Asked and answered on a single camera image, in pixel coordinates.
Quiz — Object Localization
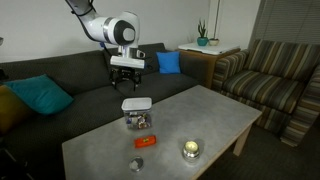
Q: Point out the round silver tin lid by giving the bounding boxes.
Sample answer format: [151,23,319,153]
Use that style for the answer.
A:
[128,155,145,173]

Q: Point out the mustard yellow cushion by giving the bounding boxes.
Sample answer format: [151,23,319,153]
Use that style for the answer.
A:
[0,84,34,134]

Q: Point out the wooden coffee table leg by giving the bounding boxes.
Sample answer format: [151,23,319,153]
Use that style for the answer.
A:
[232,124,253,157]

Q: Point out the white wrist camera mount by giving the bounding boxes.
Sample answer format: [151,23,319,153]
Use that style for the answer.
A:
[109,49,147,70]

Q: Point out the wooden side table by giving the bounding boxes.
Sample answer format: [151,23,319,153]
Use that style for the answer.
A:
[178,48,242,89]

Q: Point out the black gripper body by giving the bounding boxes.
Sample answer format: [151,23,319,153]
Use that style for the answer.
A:
[110,66,143,82]

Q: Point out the blue cushion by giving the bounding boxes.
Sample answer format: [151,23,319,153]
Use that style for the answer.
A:
[155,50,182,75]

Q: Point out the orange snack packet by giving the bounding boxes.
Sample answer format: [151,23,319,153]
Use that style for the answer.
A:
[133,134,158,150]

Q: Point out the dark stand by sofa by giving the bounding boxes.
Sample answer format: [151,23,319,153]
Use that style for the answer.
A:
[0,146,34,180]

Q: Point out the teal cushion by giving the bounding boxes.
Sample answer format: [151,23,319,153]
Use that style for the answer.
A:
[4,73,74,116]

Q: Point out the dark grey fabric sofa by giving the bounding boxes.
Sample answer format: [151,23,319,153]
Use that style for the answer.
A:
[0,42,208,180]

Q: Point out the white square container lid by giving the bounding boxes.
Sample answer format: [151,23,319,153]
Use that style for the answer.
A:
[121,96,153,112]

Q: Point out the clear plastic snack container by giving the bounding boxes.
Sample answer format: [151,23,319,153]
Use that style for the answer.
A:
[122,108,153,130]

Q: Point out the small white pot with stem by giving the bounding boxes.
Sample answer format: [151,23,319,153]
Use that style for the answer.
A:
[208,0,222,47]

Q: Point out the white board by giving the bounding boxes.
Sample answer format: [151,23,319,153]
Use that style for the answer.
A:
[177,42,241,56]

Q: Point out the grey window blinds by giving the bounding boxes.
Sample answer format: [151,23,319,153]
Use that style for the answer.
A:
[248,0,320,51]

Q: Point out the striped armchair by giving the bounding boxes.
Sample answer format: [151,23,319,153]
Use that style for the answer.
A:
[211,38,320,148]

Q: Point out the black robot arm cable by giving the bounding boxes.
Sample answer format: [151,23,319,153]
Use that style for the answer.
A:
[68,0,101,44]

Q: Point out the succulent in teal pot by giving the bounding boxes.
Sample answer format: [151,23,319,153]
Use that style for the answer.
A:
[196,19,210,47]

